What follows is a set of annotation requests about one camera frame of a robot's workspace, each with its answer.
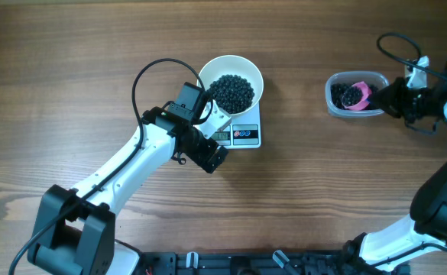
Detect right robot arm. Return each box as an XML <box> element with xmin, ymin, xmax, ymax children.
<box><xmin>337</xmin><ymin>62</ymin><xmax>447</xmax><ymax>274</ymax></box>

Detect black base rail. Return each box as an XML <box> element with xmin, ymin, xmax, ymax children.
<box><xmin>131</xmin><ymin>250</ymin><xmax>411</xmax><ymax>275</ymax></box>

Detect white digital kitchen scale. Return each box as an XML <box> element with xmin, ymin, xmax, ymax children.
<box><xmin>212</xmin><ymin>104</ymin><xmax>261</xmax><ymax>150</ymax></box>

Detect black beans in scoop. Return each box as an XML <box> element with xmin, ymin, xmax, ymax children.
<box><xmin>341</xmin><ymin>86</ymin><xmax>363</xmax><ymax>108</ymax></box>

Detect white bowl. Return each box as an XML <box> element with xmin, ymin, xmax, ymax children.
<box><xmin>199</xmin><ymin>55</ymin><xmax>264</xmax><ymax>117</ymax></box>

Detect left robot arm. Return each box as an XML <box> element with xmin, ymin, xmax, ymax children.
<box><xmin>28</xmin><ymin>103</ymin><xmax>232</xmax><ymax>275</ymax></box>

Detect clear plastic container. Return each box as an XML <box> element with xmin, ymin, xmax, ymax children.
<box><xmin>325</xmin><ymin>71</ymin><xmax>390</xmax><ymax>118</ymax></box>

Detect pink scoop blue handle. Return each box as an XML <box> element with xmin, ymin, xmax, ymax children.
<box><xmin>338</xmin><ymin>82</ymin><xmax>371</xmax><ymax>111</ymax></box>

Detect black beans in bowl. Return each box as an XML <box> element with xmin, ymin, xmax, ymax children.
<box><xmin>209</xmin><ymin>74</ymin><xmax>254</xmax><ymax>114</ymax></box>

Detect left black cable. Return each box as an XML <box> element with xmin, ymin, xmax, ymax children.
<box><xmin>8</xmin><ymin>57</ymin><xmax>209</xmax><ymax>275</ymax></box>

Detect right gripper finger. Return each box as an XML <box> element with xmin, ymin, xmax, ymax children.
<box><xmin>368</xmin><ymin>77</ymin><xmax>407</xmax><ymax>105</ymax></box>
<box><xmin>375</xmin><ymin>103</ymin><xmax>403</xmax><ymax>118</ymax></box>

